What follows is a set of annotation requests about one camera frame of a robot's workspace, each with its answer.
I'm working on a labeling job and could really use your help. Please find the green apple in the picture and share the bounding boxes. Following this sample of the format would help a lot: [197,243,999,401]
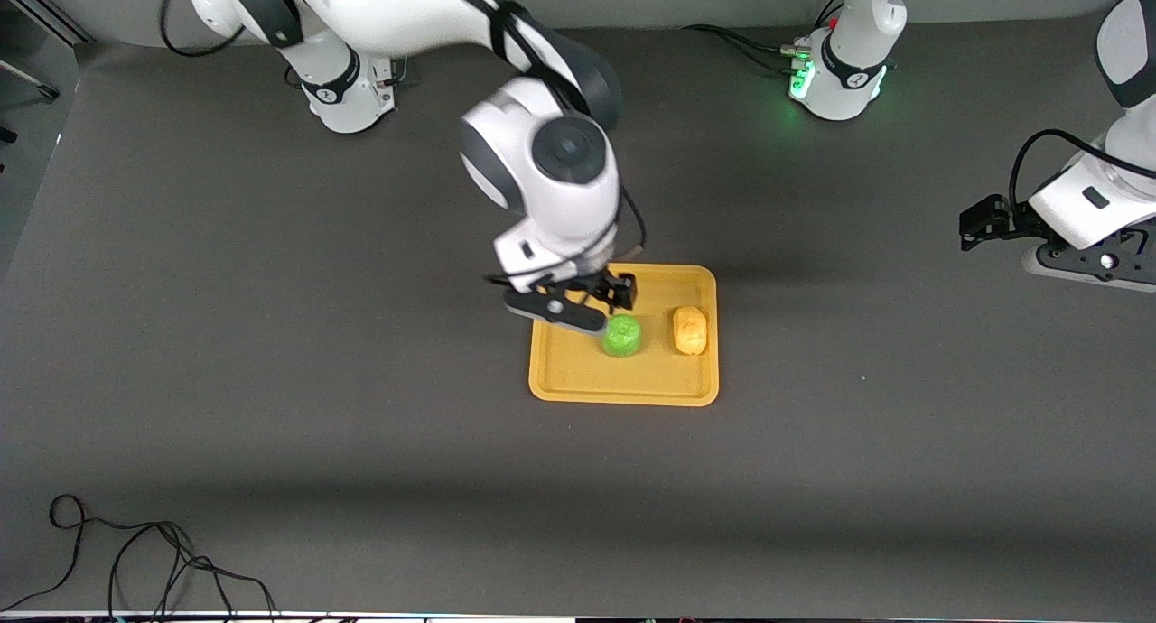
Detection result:
[601,314,643,358]

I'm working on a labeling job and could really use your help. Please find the yellow-brown potato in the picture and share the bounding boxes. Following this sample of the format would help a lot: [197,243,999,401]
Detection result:
[672,306,709,357]

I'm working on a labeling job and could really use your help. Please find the orange plastic tray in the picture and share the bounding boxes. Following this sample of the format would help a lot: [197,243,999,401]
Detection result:
[528,264,721,407]

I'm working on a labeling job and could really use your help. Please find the black left arm base cables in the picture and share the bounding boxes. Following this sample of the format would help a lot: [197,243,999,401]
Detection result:
[683,0,846,79]

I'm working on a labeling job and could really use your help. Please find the thin black loose cable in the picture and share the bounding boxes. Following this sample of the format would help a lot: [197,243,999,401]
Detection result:
[0,494,279,620]

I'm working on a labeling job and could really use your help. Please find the dark metal frame rail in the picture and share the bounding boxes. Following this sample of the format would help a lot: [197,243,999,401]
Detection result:
[0,0,95,48]

